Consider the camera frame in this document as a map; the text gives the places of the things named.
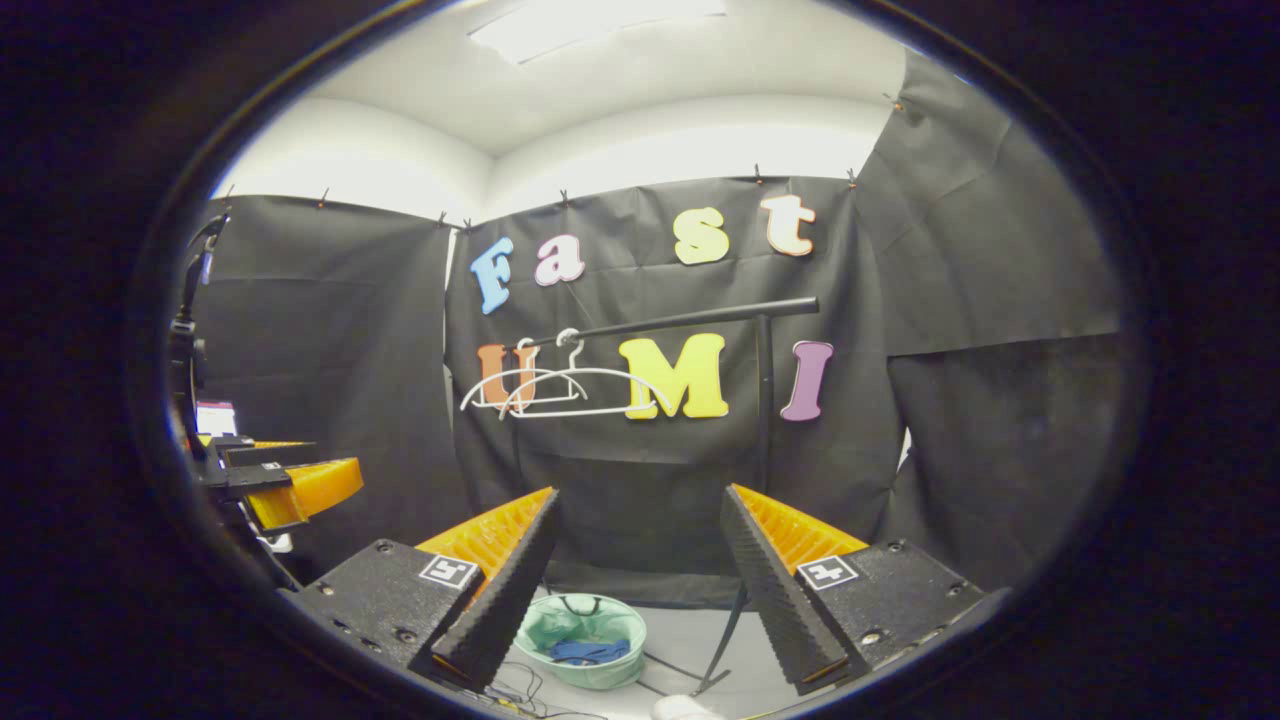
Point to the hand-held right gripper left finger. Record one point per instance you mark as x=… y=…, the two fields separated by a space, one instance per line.
x=510 y=590

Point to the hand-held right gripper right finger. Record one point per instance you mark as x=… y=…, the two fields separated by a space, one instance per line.
x=775 y=590

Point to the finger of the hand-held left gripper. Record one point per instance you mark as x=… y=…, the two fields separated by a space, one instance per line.
x=265 y=453
x=310 y=490

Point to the green laundry hamper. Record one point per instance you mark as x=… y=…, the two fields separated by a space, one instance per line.
x=580 y=620

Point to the white clothes hanger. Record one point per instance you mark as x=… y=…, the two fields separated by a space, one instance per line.
x=478 y=392
x=600 y=371

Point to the black clothes rack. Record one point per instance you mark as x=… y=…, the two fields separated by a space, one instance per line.
x=700 y=316

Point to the white printed poster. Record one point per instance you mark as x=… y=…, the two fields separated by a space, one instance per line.
x=216 y=418

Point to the large ceiling light panel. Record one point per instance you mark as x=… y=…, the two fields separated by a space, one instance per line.
x=590 y=25

